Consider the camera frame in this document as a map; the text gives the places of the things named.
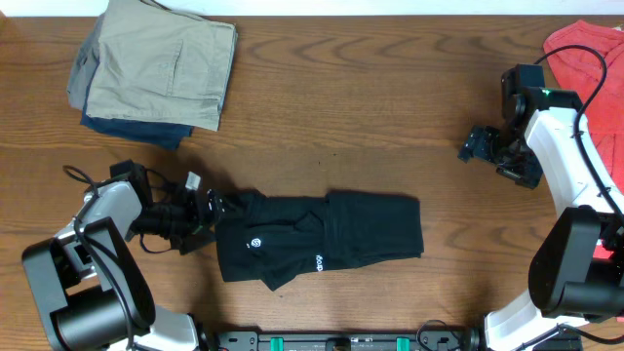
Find black t-shirt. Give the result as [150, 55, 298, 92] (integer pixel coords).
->
[215, 191, 424, 291]

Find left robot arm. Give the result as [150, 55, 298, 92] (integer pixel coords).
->
[21, 167, 219, 350]

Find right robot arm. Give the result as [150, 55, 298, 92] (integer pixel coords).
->
[459, 86, 623, 350]

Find folded navy blue garment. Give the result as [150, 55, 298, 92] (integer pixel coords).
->
[67, 89, 193, 150]

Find red t-shirt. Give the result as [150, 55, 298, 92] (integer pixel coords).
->
[542, 19, 624, 259]

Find folded khaki pants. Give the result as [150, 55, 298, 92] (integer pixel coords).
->
[86, 0, 238, 131]

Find folded grey garment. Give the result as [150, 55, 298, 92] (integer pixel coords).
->
[66, 14, 105, 110]

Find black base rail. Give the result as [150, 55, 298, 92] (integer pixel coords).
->
[209, 330, 584, 351]

